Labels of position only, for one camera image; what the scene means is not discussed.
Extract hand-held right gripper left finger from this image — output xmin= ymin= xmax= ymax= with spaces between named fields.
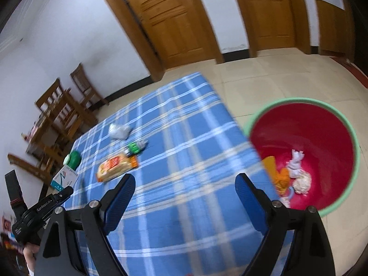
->
xmin=34 ymin=174 xmax=136 ymax=276

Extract wooden door slightly ajar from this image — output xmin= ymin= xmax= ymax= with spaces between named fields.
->
xmin=92 ymin=0 xmax=225 ymax=82

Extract wooden table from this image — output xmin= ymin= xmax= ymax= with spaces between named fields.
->
xmin=21 ymin=112 xmax=72 ymax=161

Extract yellow ribbed sponge cloth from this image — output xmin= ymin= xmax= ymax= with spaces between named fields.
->
xmin=263 ymin=156 xmax=278 ymax=184

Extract small green label bottle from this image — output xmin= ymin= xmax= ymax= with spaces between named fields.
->
xmin=125 ymin=139 xmax=148 ymax=157

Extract orange scrap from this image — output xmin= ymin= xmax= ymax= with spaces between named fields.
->
xmin=274 ymin=168 xmax=291 ymax=197

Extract closed wooden door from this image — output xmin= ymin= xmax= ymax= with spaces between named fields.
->
xmin=228 ymin=0 xmax=312 ymax=58

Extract blue plaid tablecloth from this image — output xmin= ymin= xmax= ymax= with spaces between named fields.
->
xmin=62 ymin=72 xmax=294 ymax=276

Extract white disposable glove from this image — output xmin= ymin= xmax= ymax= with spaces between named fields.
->
xmin=287 ymin=149 xmax=305 ymax=179

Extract person's left hand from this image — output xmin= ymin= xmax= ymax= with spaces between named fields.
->
xmin=23 ymin=242 xmax=40 ymax=266

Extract white plastic bag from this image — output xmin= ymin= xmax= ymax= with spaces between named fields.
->
xmin=108 ymin=123 xmax=131 ymax=140

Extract red bin with green rim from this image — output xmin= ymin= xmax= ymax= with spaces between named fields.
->
xmin=243 ymin=97 xmax=360 ymax=218

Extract green container with white lid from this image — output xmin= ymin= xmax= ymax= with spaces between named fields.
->
xmin=64 ymin=151 xmax=81 ymax=171

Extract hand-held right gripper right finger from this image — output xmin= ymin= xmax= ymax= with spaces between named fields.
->
xmin=235 ymin=173 xmax=335 ymax=276

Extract small wooden cabinet door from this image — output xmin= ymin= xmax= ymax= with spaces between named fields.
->
xmin=315 ymin=0 xmax=348 ymax=56

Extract orange snack packet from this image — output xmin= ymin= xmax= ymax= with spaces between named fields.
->
xmin=96 ymin=154 xmax=138 ymax=183

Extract teal and white carton box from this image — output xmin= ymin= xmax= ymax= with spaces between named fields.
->
xmin=51 ymin=165 xmax=79 ymax=192

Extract wooden chair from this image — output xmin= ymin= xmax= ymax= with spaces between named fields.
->
xmin=34 ymin=79 xmax=98 ymax=147
xmin=70 ymin=63 xmax=110 ymax=110
xmin=7 ymin=147 xmax=58 ymax=190

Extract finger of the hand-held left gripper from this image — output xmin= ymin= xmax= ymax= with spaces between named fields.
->
xmin=36 ymin=186 xmax=74 ymax=211

